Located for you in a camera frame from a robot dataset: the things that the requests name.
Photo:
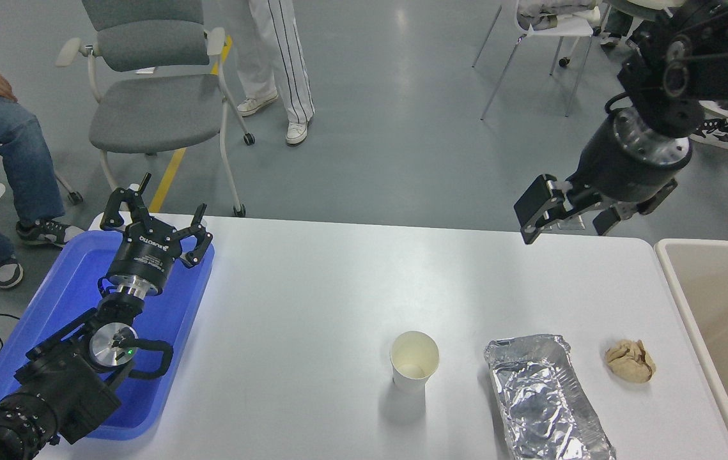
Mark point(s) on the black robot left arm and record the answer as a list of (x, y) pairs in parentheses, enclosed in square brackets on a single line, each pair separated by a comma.
[(63, 390)]

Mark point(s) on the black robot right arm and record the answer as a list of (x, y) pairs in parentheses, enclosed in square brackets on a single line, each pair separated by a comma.
[(721, 57)]

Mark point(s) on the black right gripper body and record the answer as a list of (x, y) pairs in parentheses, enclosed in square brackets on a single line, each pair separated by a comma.
[(613, 172)]

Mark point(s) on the grey chair with white frame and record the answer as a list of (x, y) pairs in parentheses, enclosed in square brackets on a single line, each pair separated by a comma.
[(632, 4)]

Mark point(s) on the standing person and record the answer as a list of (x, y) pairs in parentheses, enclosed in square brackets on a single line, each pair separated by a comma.
[(277, 57)]

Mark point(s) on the distant seated person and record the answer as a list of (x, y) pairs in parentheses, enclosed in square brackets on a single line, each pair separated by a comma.
[(619, 25)]

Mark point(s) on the crinkled foil tray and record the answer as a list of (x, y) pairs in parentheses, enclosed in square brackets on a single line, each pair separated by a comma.
[(542, 402)]

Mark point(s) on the white paper cup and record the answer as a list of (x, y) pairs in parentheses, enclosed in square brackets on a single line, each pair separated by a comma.
[(411, 377)]

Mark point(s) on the white chair with metal legs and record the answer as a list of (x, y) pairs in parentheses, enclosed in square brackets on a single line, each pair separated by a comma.
[(562, 27)]

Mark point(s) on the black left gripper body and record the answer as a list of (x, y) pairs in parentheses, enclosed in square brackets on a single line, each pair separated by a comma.
[(143, 259)]

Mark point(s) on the crumpled tan paper ball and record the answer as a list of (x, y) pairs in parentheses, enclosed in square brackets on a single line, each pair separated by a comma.
[(629, 361)]

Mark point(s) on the blue plastic tray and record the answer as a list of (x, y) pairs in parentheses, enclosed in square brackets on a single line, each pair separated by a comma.
[(69, 287)]

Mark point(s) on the metal floor plate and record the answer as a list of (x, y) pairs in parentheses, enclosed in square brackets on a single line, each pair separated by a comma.
[(574, 223)]

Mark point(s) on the grey office chair with armrests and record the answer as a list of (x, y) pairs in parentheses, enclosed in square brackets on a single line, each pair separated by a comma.
[(153, 115)]

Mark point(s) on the folded grey garment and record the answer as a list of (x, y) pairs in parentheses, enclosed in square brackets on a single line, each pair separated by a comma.
[(549, 9)]

